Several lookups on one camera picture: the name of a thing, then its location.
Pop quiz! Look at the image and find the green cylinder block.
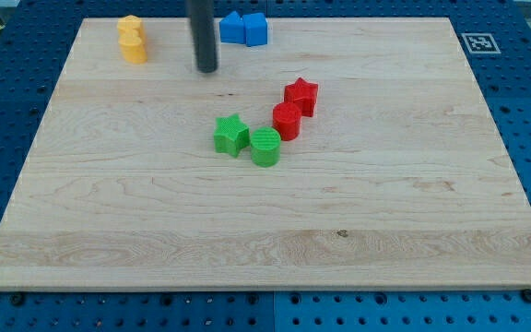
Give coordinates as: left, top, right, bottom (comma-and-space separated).
251, 127, 281, 167

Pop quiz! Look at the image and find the green star block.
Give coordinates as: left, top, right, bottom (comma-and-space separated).
213, 113, 250, 158

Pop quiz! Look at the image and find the red cylinder block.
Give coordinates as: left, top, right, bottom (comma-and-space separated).
272, 101, 301, 141

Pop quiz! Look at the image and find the red star block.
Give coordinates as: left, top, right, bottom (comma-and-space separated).
284, 77, 319, 117

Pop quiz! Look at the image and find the wooden board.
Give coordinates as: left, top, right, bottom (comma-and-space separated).
0, 18, 531, 292

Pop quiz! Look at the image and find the blue cube block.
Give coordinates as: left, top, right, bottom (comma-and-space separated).
242, 13, 268, 47

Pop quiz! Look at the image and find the blue triangle block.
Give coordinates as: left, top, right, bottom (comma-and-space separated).
218, 11, 245, 44

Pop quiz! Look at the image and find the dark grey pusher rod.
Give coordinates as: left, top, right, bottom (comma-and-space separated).
185, 0, 218, 74

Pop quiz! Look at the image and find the yellow heart block front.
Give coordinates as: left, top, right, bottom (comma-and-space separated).
118, 31, 148, 64

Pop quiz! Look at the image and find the yellow block rear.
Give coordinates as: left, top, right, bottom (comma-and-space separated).
116, 15, 147, 42

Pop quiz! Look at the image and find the white fiducial marker tag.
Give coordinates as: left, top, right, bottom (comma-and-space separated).
462, 33, 501, 54

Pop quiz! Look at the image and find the black bolt left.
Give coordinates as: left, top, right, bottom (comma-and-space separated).
9, 292, 25, 307

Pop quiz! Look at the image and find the black bolt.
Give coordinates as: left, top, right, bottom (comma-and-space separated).
520, 289, 531, 303
9, 292, 25, 307

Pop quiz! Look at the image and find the black bolt right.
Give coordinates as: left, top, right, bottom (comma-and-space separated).
520, 289, 531, 303

